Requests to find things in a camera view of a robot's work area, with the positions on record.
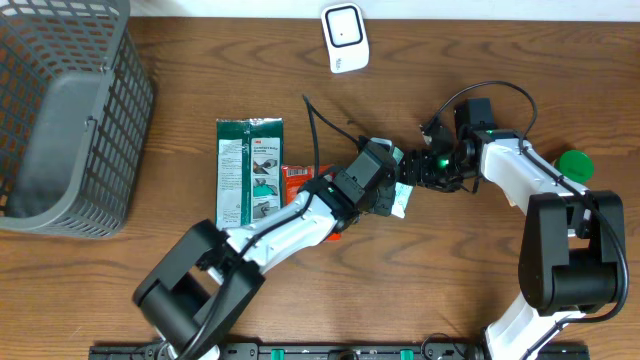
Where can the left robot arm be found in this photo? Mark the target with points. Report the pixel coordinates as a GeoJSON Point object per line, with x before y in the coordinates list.
{"type": "Point", "coordinates": [196, 293]}

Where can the white barcode scanner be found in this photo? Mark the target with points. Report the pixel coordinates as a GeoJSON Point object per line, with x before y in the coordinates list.
{"type": "Point", "coordinates": [346, 38]}

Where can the red snack packet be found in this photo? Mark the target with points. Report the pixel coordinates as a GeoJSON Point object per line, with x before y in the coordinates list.
{"type": "Point", "coordinates": [293, 178]}

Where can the grey plastic mesh basket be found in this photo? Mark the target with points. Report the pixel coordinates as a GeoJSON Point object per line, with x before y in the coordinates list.
{"type": "Point", "coordinates": [76, 109]}

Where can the green white snack bag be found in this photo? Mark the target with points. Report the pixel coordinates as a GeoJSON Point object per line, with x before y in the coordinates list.
{"type": "Point", "coordinates": [249, 159]}

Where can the teal white snack packet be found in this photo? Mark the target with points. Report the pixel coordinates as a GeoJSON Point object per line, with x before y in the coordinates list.
{"type": "Point", "coordinates": [402, 191]}

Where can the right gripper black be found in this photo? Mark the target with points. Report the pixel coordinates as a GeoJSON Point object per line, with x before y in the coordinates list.
{"type": "Point", "coordinates": [421, 165]}

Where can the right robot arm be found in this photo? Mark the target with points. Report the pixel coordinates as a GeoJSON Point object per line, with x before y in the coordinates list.
{"type": "Point", "coordinates": [572, 265]}

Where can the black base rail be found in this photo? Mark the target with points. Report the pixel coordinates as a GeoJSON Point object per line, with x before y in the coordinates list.
{"type": "Point", "coordinates": [253, 351]}

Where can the green-lid white jar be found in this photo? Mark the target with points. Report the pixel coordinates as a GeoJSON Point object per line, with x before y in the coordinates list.
{"type": "Point", "coordinates": [575, 165]}

